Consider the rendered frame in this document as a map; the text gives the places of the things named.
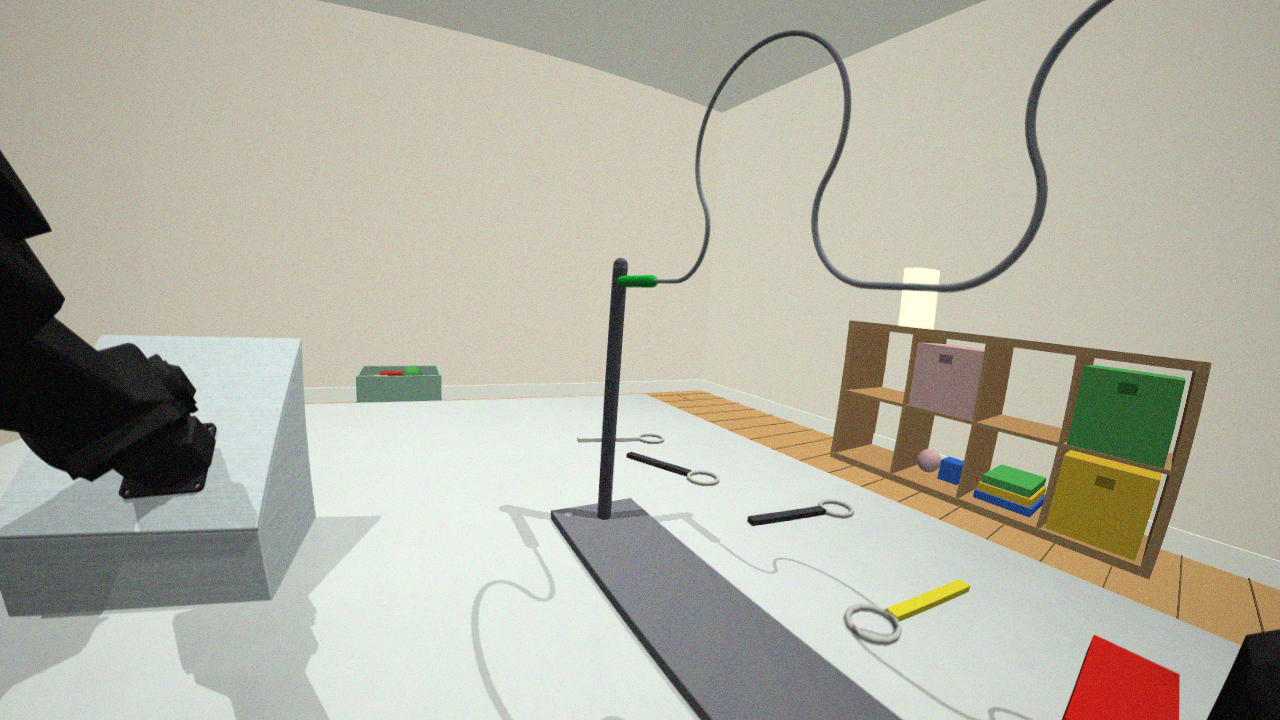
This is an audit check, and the pale grey loop with straight handle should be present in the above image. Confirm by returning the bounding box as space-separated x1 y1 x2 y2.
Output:
577 433 664 443

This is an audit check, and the red rectangular block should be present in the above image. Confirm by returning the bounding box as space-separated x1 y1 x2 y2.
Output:
1062 635 1180 720

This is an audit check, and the grey loop with yellow handle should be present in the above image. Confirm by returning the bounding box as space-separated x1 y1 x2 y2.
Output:
844 579 970 644

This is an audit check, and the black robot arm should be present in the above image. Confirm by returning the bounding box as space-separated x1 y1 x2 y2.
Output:
0 150 218 498

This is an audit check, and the grey loop with dark grey handle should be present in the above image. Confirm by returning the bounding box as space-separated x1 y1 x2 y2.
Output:
748 498 854 527
626 452 721 486

